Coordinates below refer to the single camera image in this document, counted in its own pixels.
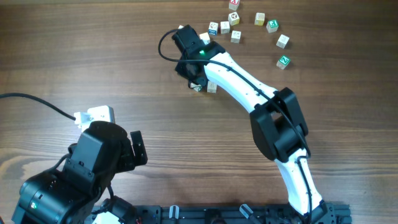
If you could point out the wooden block number eight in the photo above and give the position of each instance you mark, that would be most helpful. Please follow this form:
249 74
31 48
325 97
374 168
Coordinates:
205 38

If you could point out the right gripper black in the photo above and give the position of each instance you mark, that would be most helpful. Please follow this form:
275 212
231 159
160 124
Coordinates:
201 80

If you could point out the red X wooden block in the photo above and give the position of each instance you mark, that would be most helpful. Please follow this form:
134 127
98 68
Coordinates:
234 4

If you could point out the blue sided wooden block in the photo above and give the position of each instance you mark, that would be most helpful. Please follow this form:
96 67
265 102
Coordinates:
213 28

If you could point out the wooden block number nine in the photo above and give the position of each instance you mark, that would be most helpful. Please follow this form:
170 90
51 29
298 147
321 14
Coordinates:
196 87

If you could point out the wooden block beside blue one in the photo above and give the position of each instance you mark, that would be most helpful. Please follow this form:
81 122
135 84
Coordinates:
224 27

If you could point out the green letter wooden block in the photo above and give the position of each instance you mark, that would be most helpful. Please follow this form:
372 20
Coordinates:
272 26

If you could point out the yellow wooden block with animal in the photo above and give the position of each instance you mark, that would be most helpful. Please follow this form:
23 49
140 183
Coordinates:
233 18

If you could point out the wooden block number one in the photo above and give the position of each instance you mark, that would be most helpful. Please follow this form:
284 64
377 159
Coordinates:
235 36

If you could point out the white wooden block far right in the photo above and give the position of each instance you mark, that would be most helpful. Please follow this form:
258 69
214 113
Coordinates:
282 41

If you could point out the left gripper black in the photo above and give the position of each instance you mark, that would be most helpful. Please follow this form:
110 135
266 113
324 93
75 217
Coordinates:
127 162

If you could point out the green Z wooden block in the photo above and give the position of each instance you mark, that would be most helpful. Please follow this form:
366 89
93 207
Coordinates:
283 62

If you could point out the wooden block red picture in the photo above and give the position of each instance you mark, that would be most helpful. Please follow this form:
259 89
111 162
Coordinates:
211 87

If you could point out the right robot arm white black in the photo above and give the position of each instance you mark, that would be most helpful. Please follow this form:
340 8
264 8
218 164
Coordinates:
278 126

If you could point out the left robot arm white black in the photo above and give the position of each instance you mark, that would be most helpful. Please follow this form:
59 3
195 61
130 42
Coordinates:
67 192

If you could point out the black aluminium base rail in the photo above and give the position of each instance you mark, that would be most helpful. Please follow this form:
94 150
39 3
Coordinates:
326 213

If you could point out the yellow plain wooden block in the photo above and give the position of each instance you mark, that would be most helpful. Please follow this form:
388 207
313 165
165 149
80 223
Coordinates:
259 19

